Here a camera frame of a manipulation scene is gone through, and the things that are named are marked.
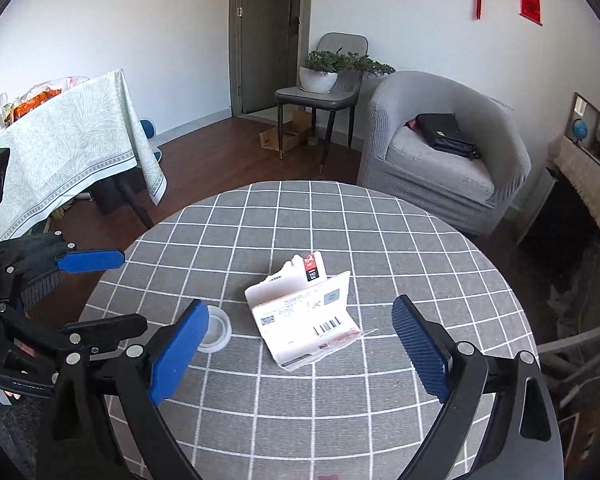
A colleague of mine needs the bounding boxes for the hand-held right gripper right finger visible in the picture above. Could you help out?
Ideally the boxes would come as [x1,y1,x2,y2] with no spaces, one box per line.
[391,294,566,480]

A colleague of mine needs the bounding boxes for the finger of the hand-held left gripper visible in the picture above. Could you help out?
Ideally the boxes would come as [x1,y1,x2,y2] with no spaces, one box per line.
[0,232,127,306]
[0,302,149,366]

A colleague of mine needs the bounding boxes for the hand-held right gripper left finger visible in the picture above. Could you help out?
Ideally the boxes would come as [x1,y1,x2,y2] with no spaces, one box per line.
[35,299,211,480]

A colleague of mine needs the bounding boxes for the round clear plastic lid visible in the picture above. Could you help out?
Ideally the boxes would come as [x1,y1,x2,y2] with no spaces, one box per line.
[196,305,232,353]

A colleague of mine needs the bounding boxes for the torn white cardboard box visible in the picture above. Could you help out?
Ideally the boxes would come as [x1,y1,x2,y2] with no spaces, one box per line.
[244,251,365,372]

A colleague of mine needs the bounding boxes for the black table leg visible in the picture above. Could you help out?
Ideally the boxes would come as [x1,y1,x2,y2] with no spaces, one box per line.
[117,172,156,231]

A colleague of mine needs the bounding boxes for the pale patterned tablecloth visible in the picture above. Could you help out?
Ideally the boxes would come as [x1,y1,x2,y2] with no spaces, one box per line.
[0,69,168,243]

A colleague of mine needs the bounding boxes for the orange snack packet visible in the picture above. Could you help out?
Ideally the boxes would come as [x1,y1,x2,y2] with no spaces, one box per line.
[14,87,63,117]

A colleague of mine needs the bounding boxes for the blue round appliance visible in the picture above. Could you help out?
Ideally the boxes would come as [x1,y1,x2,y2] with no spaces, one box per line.
[139,119,165,163]

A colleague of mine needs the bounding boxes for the grey checked tablecloth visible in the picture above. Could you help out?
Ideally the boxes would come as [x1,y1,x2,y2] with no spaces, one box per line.
[78,181,566,480]

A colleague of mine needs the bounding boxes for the grey armchair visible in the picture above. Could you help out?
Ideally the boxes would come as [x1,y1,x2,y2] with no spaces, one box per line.
[356,71,532,238]

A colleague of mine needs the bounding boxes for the black bag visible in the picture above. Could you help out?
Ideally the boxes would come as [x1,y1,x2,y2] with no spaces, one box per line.
[416,112,482,161]

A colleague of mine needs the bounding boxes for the brown cardboard box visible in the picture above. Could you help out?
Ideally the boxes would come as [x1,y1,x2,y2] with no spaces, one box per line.
[259,110,313,153]

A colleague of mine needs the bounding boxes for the beige patterned desk cloth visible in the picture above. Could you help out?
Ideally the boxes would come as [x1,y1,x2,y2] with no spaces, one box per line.
[550,135,600,256]

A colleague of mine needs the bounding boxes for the grey chair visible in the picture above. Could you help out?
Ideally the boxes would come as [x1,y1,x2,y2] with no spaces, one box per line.
[275,32,370,176]

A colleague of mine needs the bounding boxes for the grey door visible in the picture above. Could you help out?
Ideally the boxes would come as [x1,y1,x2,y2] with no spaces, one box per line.
[228,0,311,116]

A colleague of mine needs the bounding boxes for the potted plant in white pot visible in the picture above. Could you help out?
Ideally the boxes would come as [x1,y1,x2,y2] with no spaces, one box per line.
[299,49,397,95]

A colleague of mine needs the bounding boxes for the white desk frame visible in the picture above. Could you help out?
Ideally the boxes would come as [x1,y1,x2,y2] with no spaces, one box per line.
[536,322,600,378]

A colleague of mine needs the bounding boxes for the dark picture frame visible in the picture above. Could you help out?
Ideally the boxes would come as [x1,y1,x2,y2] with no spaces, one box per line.
[562,92,600,148]

